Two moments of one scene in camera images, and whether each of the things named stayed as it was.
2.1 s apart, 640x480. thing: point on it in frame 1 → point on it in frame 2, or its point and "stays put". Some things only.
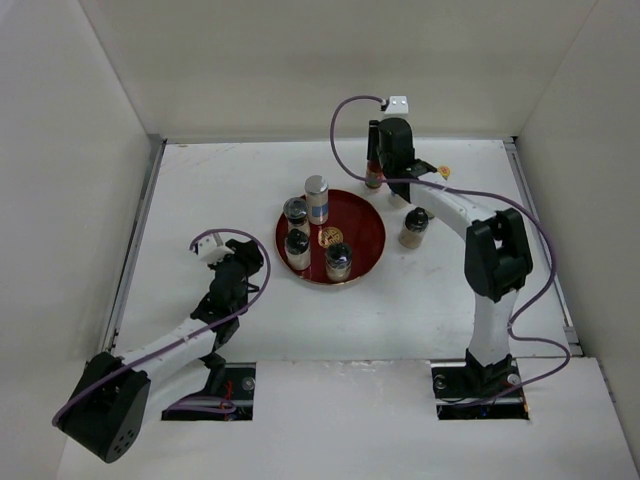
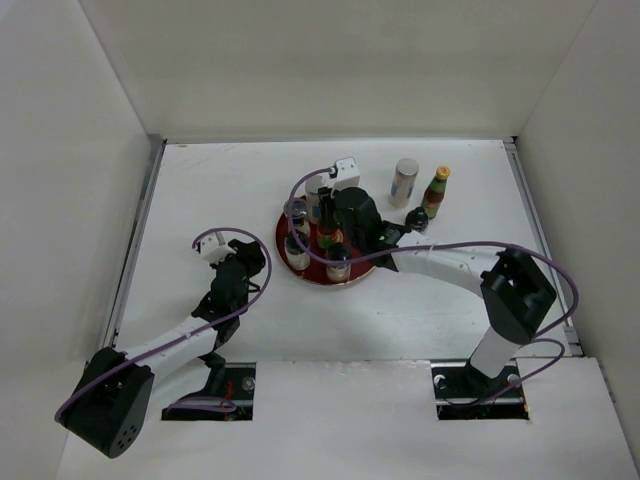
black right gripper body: x=386 y=166 → x=330 y=214
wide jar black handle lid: x=338 y=256 stays put
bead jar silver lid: x=317 y=189 stays put
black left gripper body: x=250 y=264 stays put
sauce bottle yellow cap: x=374 y=171 → x=328 y=236
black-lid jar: x=296 y=210 stays put
